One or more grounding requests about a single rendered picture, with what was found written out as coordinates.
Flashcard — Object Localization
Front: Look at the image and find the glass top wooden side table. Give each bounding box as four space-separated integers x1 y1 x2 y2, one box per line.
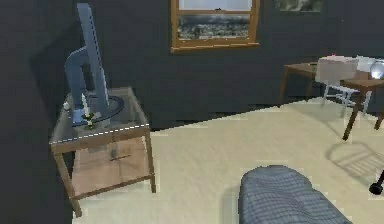
49 86 157 219

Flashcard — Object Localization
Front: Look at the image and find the shiny silver round bowl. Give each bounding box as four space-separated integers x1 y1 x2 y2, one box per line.
369 58 384 80

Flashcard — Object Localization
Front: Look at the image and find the white chair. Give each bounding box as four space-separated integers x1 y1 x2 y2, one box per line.
315 56 373 117

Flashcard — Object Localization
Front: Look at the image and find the black chair leg caster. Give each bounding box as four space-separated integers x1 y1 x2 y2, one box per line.
368 169 384 196

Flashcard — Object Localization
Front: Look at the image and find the framed wall picture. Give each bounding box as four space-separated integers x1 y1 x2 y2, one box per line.
275 0 324 13

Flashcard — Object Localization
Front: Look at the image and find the brown wooden table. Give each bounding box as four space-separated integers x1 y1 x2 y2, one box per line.
277 61 384 142

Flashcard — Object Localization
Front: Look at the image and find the wooden framed window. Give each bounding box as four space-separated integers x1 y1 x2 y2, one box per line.
170 0 261 54

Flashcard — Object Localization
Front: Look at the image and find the white candle on green holder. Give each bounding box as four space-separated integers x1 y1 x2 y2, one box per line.
81 93 96 130

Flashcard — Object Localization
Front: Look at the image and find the grey flat television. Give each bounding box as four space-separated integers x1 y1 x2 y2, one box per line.
64 2 125 127

